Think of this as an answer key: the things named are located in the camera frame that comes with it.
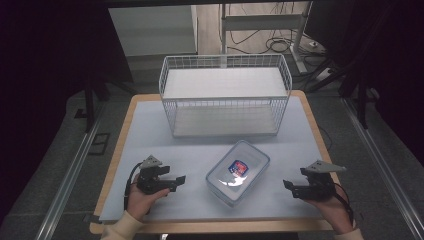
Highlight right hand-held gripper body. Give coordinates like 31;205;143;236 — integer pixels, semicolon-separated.
292;159;348;202

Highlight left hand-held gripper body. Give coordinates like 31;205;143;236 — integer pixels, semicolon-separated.
136;154;172;196

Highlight clear plastic lidded container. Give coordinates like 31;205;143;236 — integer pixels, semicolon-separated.
205;139;271;209

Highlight white wire basket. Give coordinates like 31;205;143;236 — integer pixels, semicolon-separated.
158;53;294;139

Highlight person's left hand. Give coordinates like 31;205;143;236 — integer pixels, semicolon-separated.
126;173;171;223

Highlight person's right hand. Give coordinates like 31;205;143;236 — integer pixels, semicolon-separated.
303;181;355;235

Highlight white table mat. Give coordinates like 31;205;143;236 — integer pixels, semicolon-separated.
98;95;330;223

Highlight black metal stand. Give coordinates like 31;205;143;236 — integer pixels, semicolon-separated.
306;56;379;130
73;74;134;133

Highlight white cabinet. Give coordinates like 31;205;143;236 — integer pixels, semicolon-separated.
107;4;199;57

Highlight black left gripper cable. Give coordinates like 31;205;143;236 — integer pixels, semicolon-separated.
123;161;145;212

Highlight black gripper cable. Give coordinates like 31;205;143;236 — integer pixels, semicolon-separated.
123;161;145;212
332;182;356;225

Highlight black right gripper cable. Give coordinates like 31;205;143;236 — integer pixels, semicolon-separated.
332;182;356;225

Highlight black floor bracket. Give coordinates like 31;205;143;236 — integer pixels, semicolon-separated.
87;132;111;156

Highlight metal floor rail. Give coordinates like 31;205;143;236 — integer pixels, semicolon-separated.
342;97;424;240
34;108;103;240

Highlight black floor cables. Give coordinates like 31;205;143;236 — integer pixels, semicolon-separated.
229;29;303;55

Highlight white metal desk frame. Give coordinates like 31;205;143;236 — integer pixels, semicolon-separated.
219;2;315;75

